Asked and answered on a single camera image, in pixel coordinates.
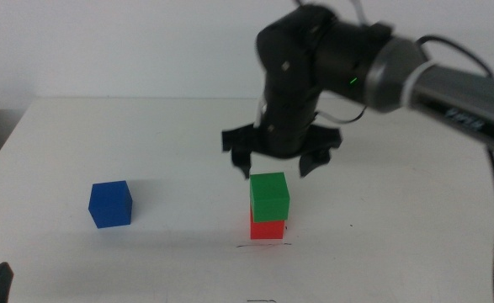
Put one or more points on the blue cube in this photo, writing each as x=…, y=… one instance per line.
x=109, y=206

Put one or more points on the green cube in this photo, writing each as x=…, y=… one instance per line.
x=269, y=198

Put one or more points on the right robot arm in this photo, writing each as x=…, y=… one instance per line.
x=398, y=76

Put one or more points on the red cube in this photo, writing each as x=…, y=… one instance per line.
x=267, y=230

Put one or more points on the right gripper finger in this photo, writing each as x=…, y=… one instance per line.
x=311, y=162
x=242, y=162

